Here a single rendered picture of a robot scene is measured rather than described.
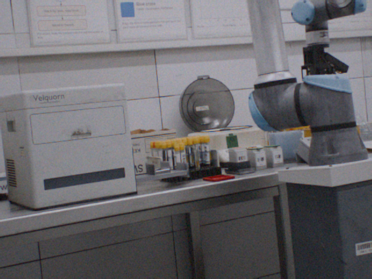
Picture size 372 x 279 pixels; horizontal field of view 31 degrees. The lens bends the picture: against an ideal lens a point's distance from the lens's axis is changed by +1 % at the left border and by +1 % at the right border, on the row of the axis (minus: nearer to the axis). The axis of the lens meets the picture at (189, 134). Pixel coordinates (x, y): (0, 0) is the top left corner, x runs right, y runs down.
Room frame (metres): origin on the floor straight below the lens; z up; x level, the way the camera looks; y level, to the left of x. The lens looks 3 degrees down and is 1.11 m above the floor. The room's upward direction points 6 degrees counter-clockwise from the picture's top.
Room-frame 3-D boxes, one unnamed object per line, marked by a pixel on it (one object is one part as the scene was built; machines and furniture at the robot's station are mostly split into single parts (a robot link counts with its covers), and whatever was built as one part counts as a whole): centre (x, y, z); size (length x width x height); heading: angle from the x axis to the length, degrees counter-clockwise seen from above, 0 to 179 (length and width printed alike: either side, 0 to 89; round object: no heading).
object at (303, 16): (2.10, -0.42, 1.35); 0.11 x 0.11 x 0.08; 62
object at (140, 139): (2.24, 0.21, 0.95); 0.29 x 0.25 x 0.15; 28
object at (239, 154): (2.02, -0.14, 0.92); 0.05 x 0.04 x 0.06; 26
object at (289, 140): (2.19, -0.32, 0.92); 0.10 x 0.07 x 0.10; 113
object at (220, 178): (1.90, -0.07, 0.88); 0.07 x 0.07 x 0.01; 28
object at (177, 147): (2.00, 0.01, 0.93); 0.17 x 0.09 x 0.11; 119
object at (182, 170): (1.84, 0.12, 0.92); 0.21 x 0.07 x 0.05; 118
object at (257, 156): (2.06, -0.20, 0.91); 0.05 x 0.04 x 0.07; 28
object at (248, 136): (2.35, -0.14, 0.94); 0.30 x 0.24 x 0.12; 19
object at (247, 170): (2.02, -0.14, 0.89); 0.09 x 0.05 x 0.04; 26
